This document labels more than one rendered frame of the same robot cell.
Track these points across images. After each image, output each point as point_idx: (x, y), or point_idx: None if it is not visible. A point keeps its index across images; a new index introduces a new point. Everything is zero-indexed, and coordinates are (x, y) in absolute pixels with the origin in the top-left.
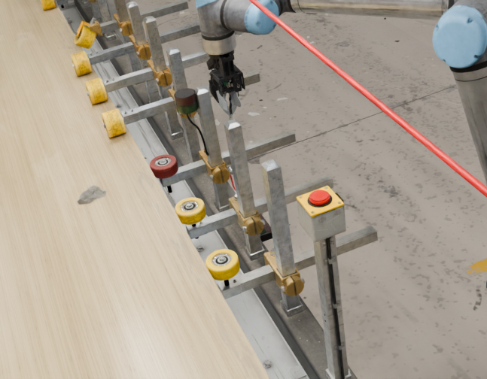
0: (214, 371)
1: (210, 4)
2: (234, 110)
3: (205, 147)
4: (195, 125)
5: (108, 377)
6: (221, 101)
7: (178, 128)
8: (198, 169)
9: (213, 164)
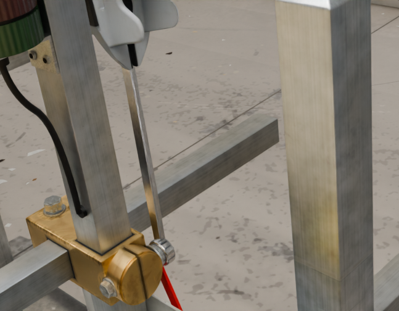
0: None
1: None
2: (142, 50)
3: (73, 187)
4: (35, 108)
5: None
6: (106, 20)
7: None
8: (47, 274)
9: (105, 243)
